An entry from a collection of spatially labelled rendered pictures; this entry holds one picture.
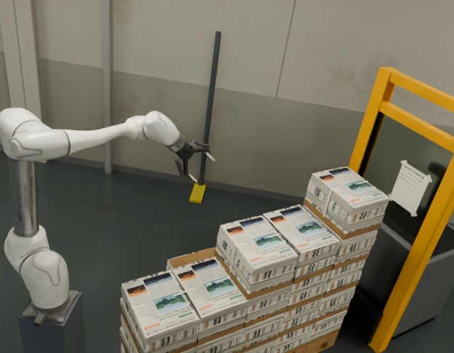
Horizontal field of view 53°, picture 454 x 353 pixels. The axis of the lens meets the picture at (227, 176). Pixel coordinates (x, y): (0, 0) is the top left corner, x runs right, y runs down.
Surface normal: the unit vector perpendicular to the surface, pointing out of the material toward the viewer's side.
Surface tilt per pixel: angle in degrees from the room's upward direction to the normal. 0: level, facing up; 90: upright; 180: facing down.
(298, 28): 90
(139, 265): 0
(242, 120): 90
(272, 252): 0
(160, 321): 0
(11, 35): 90
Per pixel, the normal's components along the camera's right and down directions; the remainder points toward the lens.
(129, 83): -0.12, 0.51
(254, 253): 0.12, -0.85
